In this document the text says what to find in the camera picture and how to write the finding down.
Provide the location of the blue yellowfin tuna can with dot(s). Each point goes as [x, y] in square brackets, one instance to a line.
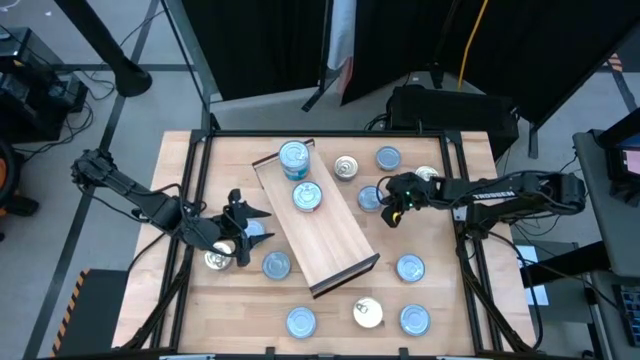
[294, 154]
[296, 176]

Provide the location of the grey metal beam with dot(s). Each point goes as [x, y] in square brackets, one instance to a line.
[192, 55]

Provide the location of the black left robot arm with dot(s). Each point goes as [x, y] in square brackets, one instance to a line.
[150, 205]

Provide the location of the black equipment case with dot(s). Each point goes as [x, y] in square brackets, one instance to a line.
[450, 115]

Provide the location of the white paper sheet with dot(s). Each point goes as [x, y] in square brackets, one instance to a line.
[539, 296]

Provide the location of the white fabric strip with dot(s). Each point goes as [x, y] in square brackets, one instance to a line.
[342, 30]

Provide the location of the wide black curtain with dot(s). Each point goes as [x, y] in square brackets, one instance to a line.
[540, 50]

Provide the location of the black keyboard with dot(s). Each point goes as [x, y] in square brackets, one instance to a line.
[631, 315]

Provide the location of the black pole round base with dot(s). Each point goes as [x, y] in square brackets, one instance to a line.
[132, 80]

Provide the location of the black mat hazard stripes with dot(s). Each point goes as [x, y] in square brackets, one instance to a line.
[97, 310]

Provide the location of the narrow black curtain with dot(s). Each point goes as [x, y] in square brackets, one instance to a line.
[250, 45]

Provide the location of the blue red salmon can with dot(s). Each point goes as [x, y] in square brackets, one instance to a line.
[216, 259]

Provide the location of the silver lid seafood can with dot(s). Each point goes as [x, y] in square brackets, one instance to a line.
[388, 158]
[415, 320]

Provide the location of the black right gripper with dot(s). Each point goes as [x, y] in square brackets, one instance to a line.
[417, 190]

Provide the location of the Wild Planet seafood can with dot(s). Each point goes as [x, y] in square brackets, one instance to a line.
[368, 312]
[346, 167]
[427, 171]

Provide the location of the monitor with pink screen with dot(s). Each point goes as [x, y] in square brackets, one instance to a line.
[630, 160]

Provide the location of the grey desk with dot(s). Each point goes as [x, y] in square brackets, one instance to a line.
[615, 235]

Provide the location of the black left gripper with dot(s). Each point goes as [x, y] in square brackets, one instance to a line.
[230, 231]

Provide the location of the orange black device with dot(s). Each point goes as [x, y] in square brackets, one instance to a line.
[5, 172]

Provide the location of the black equipment cart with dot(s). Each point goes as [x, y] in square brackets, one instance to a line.
[30, 100]

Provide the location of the black table frame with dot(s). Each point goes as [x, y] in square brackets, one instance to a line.
[350, 133]

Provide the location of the black metal beam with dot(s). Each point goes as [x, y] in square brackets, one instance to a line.
[565, 262]

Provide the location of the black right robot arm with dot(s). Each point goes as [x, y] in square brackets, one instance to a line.
[500, 195]

